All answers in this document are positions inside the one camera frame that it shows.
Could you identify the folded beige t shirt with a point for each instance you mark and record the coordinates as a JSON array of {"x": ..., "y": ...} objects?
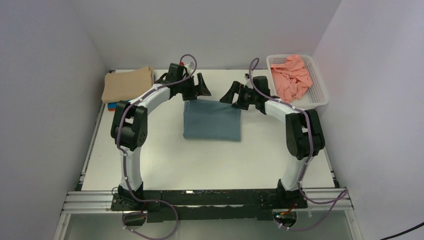
[{"x": 128, "y": 84}]

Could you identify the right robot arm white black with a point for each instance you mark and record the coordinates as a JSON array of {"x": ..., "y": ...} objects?
[{"x": 303, "y": 132}]

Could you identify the salmon pink t shirt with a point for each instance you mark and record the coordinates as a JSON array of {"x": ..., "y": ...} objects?
[{"x": 291, "y": 79}]

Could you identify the aluminium frame rail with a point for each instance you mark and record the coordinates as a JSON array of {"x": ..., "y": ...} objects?
[{"x": 100, "y": 202}]

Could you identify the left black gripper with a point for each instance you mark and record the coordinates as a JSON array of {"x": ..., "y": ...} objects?
[{"x": 192, "y": 87}]

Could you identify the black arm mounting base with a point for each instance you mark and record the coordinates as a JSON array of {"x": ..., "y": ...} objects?
[{"x": 184, "y": 205}]

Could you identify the white plastic basket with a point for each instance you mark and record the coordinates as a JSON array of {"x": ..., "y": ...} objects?
[{"x": 316, "y": 95}]

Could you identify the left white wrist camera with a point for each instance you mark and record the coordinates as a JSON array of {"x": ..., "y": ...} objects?
[{"x": 190, "y": 66}]

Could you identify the teal blue t shirt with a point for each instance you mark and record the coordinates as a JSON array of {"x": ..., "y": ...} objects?
[{"x": 211, "y": 120}]

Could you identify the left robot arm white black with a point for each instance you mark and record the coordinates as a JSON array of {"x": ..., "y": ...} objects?
[{"x": 129, "y": 127}]

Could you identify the folded blue t shirt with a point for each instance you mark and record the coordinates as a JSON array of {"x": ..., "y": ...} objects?
[{"x": 112, "y": 105}]

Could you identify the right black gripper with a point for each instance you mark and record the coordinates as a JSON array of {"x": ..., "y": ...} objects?
[{"x": 245, "y": 98}]

